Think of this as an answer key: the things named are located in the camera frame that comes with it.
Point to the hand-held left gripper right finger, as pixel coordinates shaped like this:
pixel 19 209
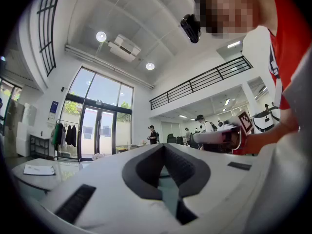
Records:
pixel 192 174

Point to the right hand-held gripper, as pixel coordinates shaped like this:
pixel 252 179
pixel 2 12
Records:
pixel 214 139

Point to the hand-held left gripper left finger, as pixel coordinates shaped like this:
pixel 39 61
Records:
pixel 140 179

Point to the person's right forearm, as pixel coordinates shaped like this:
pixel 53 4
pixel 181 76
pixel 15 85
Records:
pixel 268 138

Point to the black office chair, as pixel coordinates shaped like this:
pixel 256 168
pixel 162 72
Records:
pixel 171 138
pixel 179 140

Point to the black mezzanine railing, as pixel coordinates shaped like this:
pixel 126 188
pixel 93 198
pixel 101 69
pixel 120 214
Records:
pixel 195 83

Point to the glass entrance doors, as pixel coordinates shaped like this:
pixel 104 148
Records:
pixel 97 133

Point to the black clothes rack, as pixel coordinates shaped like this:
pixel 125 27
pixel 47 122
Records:
pixel 79 140

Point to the black hanging jackets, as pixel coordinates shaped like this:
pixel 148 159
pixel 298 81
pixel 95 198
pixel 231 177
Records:
pixel 71 135

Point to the green hanging garment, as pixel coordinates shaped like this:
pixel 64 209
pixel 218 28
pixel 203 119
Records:
pixel 57 134

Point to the rectangular ceiling light panel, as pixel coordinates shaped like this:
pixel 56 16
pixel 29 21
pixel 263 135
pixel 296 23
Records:
pixel 234 44

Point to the round ceiling lamp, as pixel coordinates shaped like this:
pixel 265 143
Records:
pixel 150 66
pixel 101 36

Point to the large glass window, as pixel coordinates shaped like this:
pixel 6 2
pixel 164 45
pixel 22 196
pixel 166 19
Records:
pixel 102 89

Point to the white paper sheet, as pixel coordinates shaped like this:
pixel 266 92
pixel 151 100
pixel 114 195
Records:
pixel 39 170

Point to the black metal shelf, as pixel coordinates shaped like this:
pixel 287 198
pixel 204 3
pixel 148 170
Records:
pixel 39 145

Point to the white ceiling pipes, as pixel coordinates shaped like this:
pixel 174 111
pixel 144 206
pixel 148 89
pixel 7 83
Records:
pixel 109 66

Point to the stack of white boxes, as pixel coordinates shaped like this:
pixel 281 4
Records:
pixel 28 121

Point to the white ceiling air conditioner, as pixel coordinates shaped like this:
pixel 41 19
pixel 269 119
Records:
pixel 124 48

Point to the person's head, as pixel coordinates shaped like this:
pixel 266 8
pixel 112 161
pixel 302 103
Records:
pixel 229 8

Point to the person's red t-shirt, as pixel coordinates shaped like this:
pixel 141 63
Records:
pixel 288 21

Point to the blue wall poster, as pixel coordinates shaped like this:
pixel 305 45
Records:
pixel 53 110

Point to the black head-worn camera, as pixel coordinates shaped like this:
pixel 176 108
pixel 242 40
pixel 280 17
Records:
pixel 191 28

